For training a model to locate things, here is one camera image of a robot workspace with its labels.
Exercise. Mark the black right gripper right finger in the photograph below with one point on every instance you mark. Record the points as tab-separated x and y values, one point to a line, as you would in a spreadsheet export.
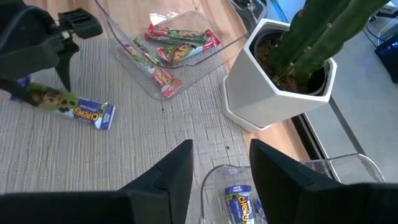
295	199

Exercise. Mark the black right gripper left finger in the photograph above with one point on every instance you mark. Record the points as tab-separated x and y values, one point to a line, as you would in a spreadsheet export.
161	193

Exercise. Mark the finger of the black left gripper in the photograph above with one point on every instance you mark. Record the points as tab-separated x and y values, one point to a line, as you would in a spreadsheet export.
15	90
82	25

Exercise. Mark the clear plastic bin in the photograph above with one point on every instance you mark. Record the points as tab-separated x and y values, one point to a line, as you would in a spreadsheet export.
199	74
342	169

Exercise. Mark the grey woven placemat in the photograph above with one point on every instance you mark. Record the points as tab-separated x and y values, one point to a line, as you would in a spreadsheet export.
140	140

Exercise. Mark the white hexagonal plant pot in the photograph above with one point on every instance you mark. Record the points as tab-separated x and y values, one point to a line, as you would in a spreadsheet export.
264	93

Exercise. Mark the brown potting soil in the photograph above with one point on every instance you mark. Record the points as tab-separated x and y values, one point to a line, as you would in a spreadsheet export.
286	82

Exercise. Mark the green cactus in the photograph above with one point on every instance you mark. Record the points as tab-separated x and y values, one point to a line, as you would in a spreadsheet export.
317	34

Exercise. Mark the black box with blue light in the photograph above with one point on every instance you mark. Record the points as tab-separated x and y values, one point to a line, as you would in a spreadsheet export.
388	56

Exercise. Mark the black table edge rail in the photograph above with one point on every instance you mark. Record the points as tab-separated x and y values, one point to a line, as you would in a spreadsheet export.
311	137

